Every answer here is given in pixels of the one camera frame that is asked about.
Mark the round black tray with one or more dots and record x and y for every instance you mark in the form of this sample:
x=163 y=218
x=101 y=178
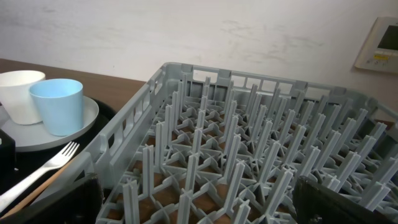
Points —
x=27 y=162

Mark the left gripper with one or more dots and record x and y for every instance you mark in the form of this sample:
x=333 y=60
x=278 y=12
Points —
x=7 y=160

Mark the white wall control panel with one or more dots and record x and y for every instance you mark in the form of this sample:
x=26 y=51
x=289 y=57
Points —
x=379 y=52

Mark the white plastic fork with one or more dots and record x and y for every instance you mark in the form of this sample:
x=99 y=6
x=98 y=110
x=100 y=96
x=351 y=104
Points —
x=58 y=161

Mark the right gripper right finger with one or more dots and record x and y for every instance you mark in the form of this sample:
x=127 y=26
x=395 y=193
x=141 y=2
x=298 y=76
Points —
x=315 y=203

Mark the white cup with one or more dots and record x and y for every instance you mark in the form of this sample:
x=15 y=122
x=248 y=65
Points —
x=15 y=95

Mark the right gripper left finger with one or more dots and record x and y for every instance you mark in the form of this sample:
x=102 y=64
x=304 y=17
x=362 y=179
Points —
x=79 y=202

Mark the grey plate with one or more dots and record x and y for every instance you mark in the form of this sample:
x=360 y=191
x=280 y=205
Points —
x=35 y=137

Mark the grey dishwasher rack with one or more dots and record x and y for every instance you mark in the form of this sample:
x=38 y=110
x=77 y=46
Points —
x=182 y=149

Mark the light blue cup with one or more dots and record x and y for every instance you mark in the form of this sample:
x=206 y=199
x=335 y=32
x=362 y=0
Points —
x=60 y=105

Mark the wooden chopstick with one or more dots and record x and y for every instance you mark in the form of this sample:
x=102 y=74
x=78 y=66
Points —
x=32 y=196

